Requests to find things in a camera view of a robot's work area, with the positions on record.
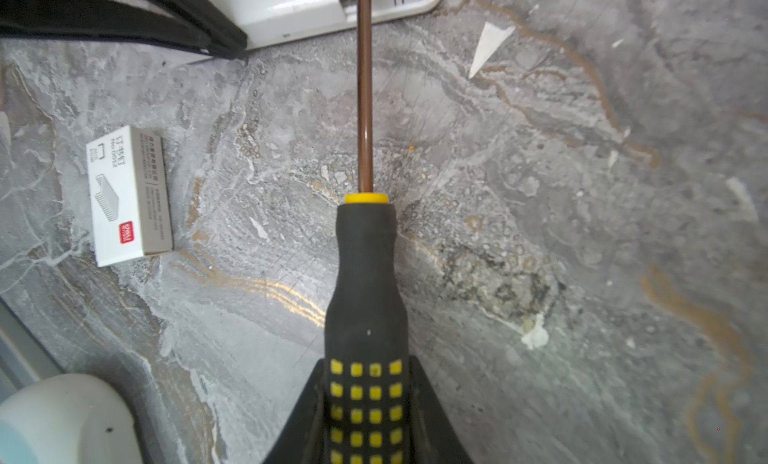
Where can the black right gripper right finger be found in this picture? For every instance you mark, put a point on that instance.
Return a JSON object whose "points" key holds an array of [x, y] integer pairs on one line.
{"points": [[432, 436]]}

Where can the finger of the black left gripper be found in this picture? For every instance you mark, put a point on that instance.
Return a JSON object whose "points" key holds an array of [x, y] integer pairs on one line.
{"points": [[193, 26]]}

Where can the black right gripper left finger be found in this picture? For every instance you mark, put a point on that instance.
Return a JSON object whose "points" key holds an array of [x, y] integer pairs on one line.
{"points": [[302, 438]]}

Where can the black yellow handled screwdriver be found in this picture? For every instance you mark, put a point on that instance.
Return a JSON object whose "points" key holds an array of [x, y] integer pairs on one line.
{"points": [[366, 344]]}

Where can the white remote control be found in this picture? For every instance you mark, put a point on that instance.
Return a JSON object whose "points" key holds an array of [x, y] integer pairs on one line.
{"points": [[275, 22]]}

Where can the small white red card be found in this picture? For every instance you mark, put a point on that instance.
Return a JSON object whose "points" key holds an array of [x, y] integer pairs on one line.
{"points": [[128, 196]]}

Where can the white round alarm clock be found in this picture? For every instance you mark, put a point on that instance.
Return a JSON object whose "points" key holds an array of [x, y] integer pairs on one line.
{"points": [[68, 418]]}

